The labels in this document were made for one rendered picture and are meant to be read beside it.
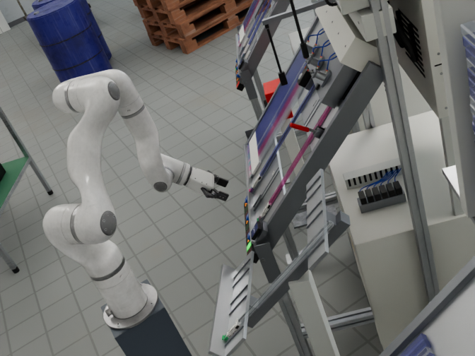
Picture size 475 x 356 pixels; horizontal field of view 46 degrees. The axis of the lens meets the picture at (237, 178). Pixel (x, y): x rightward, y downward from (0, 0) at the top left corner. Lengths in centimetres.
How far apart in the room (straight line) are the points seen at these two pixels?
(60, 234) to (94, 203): 14
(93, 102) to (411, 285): 124
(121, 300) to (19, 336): 158
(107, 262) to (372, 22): 101
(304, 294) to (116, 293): 59
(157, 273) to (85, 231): 156
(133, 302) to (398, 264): 89
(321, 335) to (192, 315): 120
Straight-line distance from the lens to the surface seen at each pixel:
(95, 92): 171
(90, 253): 177
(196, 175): 208
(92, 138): 172
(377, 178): 217
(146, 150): 196
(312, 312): 167
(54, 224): 173
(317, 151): 170
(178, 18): 605
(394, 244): 196
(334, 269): 277
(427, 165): 221
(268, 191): 198
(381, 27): 153
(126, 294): 183
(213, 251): 313
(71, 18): 609
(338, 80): 165
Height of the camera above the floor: 190
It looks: 31 degrees down
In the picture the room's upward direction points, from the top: 21 degrees counter-clockwise
